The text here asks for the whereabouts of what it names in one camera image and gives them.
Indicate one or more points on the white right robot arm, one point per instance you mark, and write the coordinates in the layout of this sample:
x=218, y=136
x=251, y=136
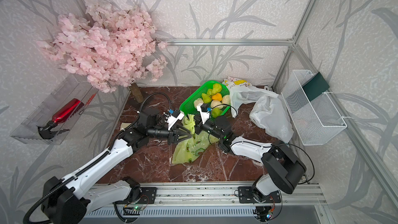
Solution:
x=284, y=169

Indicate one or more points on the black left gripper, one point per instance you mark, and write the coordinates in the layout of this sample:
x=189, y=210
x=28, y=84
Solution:
x=172, y=135

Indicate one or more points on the green avocado print plastic bag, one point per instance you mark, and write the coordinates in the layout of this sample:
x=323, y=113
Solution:
x=189, y=150

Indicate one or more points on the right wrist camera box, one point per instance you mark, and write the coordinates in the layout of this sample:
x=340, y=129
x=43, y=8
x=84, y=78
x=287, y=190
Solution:
x=205, y=111

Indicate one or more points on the red black hair brush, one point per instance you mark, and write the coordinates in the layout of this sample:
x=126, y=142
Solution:
x=74, y=106

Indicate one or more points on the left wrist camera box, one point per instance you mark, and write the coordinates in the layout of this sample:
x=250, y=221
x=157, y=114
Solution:
x=173, y=117

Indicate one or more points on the pink cherry blossom tree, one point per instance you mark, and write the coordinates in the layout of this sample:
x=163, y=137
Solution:
x=110, y=52

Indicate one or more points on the green pear with stem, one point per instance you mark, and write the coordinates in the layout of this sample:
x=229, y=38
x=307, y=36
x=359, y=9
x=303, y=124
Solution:
x=206, y=98

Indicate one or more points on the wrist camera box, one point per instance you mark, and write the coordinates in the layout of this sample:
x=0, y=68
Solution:
x=205, y=111
x=173, y=117

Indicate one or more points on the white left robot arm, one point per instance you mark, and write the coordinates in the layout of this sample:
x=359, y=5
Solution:
x=68, y=200

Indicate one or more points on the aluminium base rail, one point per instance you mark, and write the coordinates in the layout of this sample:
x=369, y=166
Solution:
x=225, y=193

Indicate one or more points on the white pear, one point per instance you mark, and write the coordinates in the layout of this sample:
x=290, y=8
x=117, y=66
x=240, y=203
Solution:
x=216, y=104
x=198, y=102
x=226, y=100

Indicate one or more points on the green pear middle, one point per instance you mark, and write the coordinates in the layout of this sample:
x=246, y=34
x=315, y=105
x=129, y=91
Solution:
x=216, y=112

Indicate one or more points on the white pear upper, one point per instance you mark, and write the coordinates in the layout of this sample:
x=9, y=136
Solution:
x=216, y=104

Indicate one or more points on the white wire mesh basket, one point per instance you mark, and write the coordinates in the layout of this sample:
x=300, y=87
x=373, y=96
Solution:
x=317, y=121

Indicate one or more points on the dark green card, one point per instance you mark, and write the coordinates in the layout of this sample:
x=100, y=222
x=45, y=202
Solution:
x=316, y=86

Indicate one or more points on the clear acrylic wall shelf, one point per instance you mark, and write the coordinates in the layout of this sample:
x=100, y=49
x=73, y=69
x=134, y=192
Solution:
x=73, y=86

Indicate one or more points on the orange pear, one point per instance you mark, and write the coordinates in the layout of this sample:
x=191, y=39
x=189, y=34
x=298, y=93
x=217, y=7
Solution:
x=217, y=97

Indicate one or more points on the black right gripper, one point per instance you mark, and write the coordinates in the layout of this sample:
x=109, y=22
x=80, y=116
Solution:
x=202, y=125

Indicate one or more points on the patterned white plastic bag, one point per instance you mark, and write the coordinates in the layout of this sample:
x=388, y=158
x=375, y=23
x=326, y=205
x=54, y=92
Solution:
x=231, y=82

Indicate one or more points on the white plastic bag near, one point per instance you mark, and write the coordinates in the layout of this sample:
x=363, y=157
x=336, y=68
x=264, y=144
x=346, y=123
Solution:
x=270, y=114

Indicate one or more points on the white pear far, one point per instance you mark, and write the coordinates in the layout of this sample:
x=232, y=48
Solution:
x=226, y=100

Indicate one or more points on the green pear top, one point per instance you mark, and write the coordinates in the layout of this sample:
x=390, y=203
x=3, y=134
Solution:
x=217, y=88

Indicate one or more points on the green plastic perforated basket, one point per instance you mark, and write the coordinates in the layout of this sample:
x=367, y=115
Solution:
x=188, y=107

